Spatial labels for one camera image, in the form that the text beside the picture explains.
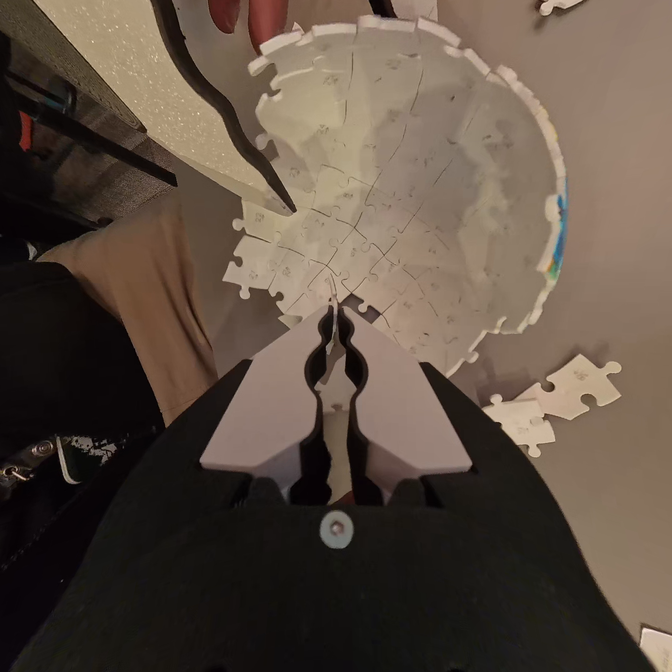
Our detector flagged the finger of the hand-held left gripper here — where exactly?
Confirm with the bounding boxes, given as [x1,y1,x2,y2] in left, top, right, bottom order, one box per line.
[37,0,298,215]
[367,0,439,23]

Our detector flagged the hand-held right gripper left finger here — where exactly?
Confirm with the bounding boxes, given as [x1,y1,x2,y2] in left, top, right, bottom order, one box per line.
[199,306,337,504]

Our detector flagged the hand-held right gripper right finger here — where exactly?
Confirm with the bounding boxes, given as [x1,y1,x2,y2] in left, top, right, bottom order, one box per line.
[340,306,473,506]

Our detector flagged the partly built puzzle ball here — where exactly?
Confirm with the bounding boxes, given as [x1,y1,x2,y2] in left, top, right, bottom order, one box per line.
[223,15,570,376]

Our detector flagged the person's beige trousers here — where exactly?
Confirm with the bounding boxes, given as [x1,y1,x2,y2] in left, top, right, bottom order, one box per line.
[37,197,220,427]

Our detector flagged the white instruction sheet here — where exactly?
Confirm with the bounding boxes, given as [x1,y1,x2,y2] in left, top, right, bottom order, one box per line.
[639,624,672,672]

